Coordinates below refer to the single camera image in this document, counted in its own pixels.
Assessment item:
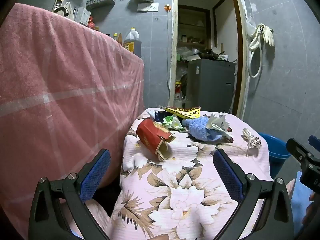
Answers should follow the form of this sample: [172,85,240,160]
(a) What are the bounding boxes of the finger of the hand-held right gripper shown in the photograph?
[286,138,314,173]
[308,134,320,155]

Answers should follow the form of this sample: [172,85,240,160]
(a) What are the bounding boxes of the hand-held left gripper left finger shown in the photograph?
[29,149,112,240]

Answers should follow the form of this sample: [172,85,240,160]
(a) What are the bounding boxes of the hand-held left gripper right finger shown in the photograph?
[213,149,294,240]

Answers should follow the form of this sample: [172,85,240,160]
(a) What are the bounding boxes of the blue plastic bucket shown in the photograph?
[257,132,292,178]

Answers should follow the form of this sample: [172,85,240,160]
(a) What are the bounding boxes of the printed paper wrapper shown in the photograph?
[206,114,234,140]

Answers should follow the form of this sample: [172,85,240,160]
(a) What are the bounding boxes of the blue fluffy cloth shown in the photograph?
[182,116,234,142]

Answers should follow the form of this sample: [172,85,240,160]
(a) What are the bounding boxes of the red paper carton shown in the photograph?
[136,119,177,162]

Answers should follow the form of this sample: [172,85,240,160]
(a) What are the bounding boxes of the yellow and red box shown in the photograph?
[162,106,202,120]

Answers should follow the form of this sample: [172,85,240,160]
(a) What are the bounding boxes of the green and white wrapper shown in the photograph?
[160,114,187,132]

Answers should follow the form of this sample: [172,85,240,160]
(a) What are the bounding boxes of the white and blue packet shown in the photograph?
[147,109,167,123]

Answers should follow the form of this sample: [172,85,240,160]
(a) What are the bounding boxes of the person's right hand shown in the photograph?
[301,191,320,227]

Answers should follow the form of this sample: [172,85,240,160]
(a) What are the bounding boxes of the light blue cloth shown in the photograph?
[291,171,312,230]

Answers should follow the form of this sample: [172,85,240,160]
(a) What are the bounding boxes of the person's right leg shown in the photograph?
[285,179,297,200]

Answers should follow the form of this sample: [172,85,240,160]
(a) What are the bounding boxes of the person's leg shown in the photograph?
[285,179,297,200]
[59,195,114,240]

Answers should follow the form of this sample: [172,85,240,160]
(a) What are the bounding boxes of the person's left leg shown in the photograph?
[59,195,114,240]

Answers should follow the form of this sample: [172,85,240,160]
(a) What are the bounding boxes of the pink floral cloth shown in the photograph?
[110,107,274,240]

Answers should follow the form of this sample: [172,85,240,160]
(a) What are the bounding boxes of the red bottle on floor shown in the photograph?
[174,80,187,108]

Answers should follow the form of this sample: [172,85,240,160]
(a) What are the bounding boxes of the grey washing machine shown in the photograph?
[186,59,237,114]

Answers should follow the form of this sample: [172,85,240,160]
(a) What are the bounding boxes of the pink checked towel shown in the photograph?
[0,3,145,240]

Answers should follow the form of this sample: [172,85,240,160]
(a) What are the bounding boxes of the cream rubber gloves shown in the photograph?
[259,23,275,47]

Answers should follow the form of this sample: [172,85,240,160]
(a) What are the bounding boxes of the large cooking oil bottle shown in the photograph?
[123,27,142,55]

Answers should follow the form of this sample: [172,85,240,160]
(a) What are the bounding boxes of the wooden shelf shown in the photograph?
[178,7,210,48]

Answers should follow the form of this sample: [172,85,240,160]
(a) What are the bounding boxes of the white cloth bag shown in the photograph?
[62,2,75,20]

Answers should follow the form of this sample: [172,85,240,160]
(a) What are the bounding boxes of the white hose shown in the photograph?
[247,24,264,78]

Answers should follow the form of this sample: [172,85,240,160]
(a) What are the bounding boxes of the wooden door frame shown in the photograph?
[169,0,250,120]

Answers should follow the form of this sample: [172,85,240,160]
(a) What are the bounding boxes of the small clear bag on frame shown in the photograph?
[245,17,258,39]

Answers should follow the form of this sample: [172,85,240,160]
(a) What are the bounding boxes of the wall-mounted wire rack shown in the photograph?
[86,0,117,9]

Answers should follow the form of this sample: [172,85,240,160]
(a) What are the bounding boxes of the white wall socket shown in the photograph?
[137,3,160,12]

